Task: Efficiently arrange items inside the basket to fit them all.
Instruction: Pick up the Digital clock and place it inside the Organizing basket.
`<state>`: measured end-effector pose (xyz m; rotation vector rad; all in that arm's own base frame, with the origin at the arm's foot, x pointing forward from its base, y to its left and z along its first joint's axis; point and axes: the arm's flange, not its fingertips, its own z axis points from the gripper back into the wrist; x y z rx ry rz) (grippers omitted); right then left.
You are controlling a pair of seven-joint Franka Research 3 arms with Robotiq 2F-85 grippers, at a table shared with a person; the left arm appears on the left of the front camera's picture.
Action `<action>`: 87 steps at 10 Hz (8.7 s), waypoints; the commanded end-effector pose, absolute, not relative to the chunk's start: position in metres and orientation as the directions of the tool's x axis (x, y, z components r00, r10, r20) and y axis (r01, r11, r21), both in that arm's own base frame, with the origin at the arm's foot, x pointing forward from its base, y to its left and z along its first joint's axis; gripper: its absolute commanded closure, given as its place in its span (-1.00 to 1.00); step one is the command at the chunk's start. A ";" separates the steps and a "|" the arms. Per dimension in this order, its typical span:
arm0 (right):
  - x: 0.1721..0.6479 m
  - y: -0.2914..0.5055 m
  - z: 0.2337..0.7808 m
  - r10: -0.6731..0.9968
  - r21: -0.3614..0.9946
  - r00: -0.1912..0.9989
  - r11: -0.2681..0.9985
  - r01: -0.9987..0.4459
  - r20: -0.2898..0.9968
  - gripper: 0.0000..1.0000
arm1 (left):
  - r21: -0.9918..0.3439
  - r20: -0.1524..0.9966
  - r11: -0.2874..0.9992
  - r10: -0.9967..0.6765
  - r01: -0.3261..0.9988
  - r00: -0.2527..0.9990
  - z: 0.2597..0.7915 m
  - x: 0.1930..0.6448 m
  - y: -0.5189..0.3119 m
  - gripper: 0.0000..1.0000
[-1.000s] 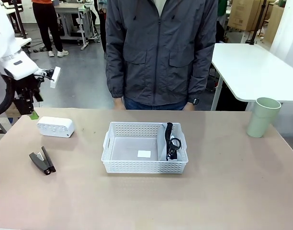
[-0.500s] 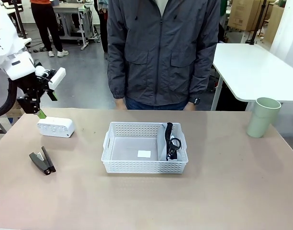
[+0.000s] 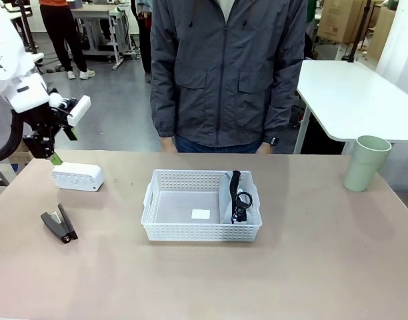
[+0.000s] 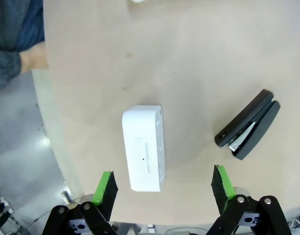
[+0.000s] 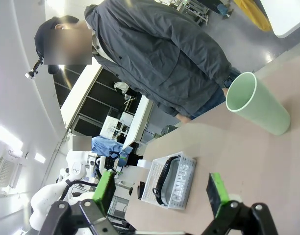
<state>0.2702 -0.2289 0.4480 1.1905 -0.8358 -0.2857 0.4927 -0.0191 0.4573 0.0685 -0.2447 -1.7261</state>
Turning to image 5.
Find white board panel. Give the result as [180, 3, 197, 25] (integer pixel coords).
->
[122, 95, 154, 150]

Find grey bin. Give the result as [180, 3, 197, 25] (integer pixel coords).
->
[162, 124, 179, 136]

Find ceiling air vent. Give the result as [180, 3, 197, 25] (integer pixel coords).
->
[0, 151, 21, 189]

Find metal frame cart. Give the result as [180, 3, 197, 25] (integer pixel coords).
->
[175, 0, 211, 26]

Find small ceiling light panel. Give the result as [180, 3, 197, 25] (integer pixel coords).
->
[34, 153, 47, 164]

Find white hanging cloth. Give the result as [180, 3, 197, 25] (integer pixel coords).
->
[114, 82, 130, 95]

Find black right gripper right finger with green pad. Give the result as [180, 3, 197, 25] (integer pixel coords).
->
[201, 172, 279, 235]

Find person in blue shirt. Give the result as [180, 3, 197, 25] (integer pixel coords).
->
[91, 136, 124, 158]

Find white head-mounted camera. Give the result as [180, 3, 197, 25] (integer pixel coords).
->
[25, 56, 44, 79]

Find blue jeans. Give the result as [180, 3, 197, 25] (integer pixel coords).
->
[189, 67, 242, 120]

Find mint green plastic cup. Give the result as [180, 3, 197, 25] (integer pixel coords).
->
[225, 71, 291, 136]

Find person in grey jacket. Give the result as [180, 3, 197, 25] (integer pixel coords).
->
[84, 0, 233, 118]

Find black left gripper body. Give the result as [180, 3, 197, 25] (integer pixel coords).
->
[104, 151, 121, 172]

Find small black clip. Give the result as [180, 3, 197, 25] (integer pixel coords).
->
[137, 181, 146, 200]

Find small white box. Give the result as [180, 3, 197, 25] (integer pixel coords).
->
[137, 159, 153, 169]

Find grey Campus notebook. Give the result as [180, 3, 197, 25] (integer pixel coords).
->
[161, 159, 188, 207]

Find black smartwatch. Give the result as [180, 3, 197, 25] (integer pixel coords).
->
[222, 76, 234, 88]

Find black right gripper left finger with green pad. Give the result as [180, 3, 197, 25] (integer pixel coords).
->
[39, 171, 138, 235]

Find large ceiling light panel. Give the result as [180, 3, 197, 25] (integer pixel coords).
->
[0, 126, 24, 150]

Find person's right hand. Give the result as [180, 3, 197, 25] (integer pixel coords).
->
[176, 114, 192, 124]

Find yellow fabric sheet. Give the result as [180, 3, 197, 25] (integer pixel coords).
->
[234, 0, 273, 32]

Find white round-cornered table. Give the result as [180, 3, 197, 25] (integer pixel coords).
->
[259, 0, 300, 39]

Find black perforated strap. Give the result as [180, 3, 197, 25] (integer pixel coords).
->
[152, 155, 181, 206]

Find white perforated plastic basket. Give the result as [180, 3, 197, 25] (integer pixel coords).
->
[141, 151, 197, 211]

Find beige collared shirt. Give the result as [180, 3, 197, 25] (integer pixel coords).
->
[91, 31, 116, 63]

